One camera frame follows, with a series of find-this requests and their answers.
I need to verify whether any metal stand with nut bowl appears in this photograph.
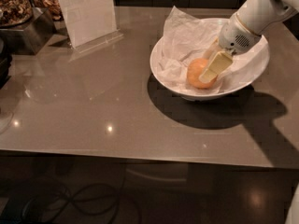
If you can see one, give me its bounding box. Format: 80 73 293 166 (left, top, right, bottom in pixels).
0 0 56 55

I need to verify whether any orange fruit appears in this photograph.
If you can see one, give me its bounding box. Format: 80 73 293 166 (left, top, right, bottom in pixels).
187 58 216 89

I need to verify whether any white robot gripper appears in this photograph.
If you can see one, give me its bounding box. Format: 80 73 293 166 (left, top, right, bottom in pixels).
199 13 261 84

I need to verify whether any white crumpled paper napkin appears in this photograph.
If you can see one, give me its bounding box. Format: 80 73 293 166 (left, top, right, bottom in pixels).
158 6 269 91

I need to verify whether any glass jar of nuts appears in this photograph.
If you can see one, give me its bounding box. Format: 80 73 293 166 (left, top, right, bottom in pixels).
29 0 64 22

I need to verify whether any clear acrylic sign holder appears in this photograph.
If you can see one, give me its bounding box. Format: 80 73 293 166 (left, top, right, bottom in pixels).
58 0 123 52

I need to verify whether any white ceramic bowl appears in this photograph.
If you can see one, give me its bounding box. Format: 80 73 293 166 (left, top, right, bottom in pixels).
149 17 271 102

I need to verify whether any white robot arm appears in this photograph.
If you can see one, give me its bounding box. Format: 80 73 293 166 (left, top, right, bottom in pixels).
198 0 299 84

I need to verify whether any black cable on floor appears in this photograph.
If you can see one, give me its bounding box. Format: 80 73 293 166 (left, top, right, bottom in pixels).
20 163 143 224

